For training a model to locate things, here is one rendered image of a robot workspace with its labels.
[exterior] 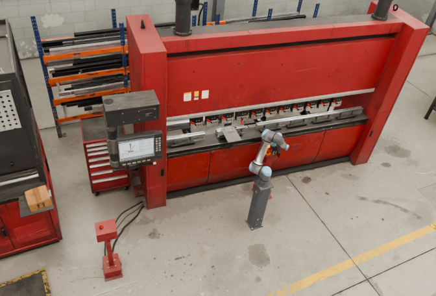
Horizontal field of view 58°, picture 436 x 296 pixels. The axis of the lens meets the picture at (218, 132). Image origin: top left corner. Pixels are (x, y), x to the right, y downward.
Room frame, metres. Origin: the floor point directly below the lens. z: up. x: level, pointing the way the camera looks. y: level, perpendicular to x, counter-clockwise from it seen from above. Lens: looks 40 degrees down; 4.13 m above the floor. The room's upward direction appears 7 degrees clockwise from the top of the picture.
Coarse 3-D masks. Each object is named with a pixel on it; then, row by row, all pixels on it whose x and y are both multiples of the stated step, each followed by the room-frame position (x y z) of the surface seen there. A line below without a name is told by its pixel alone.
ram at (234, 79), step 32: (192, 64) 3.61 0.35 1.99; (224, 64) 3.76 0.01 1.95; (256, 64) 3.92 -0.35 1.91; (288, 64) 4.09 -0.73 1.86; (320, 64) 4.27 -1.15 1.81; (352, 64) 4.47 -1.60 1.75; (384, 64) 4.68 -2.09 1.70; (192, 96) 3.62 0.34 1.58; (224, 96) 3.78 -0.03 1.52; (256, 96) 3.95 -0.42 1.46; (288, 96) 4.13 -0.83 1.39
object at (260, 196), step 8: (256, 184) 3.14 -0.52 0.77; (256, 192) 3.12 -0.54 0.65; (264, 192) 3.09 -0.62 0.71; (256, 200) 3.10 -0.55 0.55; (264, 200) 3.10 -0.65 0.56; (256, 208) 3.08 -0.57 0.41; (264, 208) 3.12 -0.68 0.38; (248, 216) 3.17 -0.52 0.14; (256, 216) 3.08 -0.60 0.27; (248, 224) 3.13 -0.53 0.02; (256, 224) 3.09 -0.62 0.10
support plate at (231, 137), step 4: (232, 128) 3.85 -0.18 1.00; (224, 132) 3.74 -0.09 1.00; (228, 132) 3.75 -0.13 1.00; (232, 132) 3.76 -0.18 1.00; (236, 132) 3.77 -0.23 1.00; (228, 136) 3.68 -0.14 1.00; (232, 136) 3.68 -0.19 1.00; (236, 136) 3.69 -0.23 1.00; (228, 140) 3.60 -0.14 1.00; (232, 140) 3.61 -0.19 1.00; (236, 140) 3.62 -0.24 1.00; (240, 140) 3.63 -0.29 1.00
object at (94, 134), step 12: (84, 120) 3.69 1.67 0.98; (96, 120) 3.72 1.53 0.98; (84, 132) 3.46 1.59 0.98; (96, 132) 3.49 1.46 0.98; (120, 132) 3.54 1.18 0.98; (84, 144) 3.27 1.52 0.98; (96, 144) 3.30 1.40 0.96; (96, 156) 3.32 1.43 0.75; (108, 156) 3.36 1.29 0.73; (96, 168) 3.31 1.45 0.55; (108, 168) 3.36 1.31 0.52; (96, 180) 3.29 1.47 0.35; (108, 180) 3.36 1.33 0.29; (120, 180) 3.42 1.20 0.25; (96, 192) 3.28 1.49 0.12
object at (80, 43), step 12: (156, 24) 5.56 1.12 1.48; (168, 24) 5.61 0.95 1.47; (84, 36) 4.92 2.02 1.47; (96, 36) 4.95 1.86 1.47; (108, 36) 5.01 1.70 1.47; (48, 48) 4.55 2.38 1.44; (60, 48) 4.53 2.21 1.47; (72, 48) 4.58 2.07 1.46; (84, 48) 4.66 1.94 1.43; (96, 48) 4.73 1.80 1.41
